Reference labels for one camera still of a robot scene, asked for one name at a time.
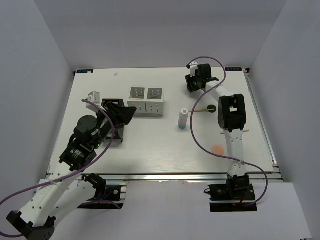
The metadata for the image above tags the black mesh organizer box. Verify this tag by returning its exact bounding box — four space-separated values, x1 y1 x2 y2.
101 98 125 143

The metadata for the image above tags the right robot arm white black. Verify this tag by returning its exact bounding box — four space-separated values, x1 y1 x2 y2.
185 61 250 200

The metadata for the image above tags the blue label sticker left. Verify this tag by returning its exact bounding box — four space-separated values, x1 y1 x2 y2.
76 69 94 74

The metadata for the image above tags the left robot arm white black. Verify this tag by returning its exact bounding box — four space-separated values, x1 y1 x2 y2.
6 100 137 240

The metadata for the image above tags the white spray bottle teal base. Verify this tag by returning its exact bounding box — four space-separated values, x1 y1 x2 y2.
177 108 189 129

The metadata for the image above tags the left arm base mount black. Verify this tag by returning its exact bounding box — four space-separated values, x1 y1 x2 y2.
77 182 127 210

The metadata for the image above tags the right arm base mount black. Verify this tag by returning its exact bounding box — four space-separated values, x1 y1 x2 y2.
203 184 258 213

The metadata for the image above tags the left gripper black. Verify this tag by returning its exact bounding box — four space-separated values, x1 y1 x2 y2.
91 101 137 149

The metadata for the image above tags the peach round powder puff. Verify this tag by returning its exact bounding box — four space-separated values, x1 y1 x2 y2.
211 145 225 156

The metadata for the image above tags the blue label sticker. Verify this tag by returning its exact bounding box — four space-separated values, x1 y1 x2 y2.
76 69 94 74
225 67 243 72

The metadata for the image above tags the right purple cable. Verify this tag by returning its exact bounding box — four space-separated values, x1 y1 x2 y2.
186 56 270 208

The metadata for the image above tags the blue label sticker right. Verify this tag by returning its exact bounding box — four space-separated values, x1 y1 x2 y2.
225 67 243 72

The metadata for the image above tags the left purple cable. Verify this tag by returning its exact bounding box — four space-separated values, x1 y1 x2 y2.
0 98 122 238

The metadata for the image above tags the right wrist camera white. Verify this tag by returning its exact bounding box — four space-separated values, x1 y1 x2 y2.
186 61 198 77

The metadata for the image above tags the purple cable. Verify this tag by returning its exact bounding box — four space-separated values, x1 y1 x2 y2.
0 98 122 238
186 56 270 208

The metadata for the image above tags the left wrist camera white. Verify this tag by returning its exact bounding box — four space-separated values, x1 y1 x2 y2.
86 91 101 112

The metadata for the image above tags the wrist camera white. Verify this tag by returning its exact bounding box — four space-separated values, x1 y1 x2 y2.
186 61 198 77
86 91 101 112

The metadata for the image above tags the white slotted organizer box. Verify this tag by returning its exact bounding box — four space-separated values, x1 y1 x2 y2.
127 87 165 117

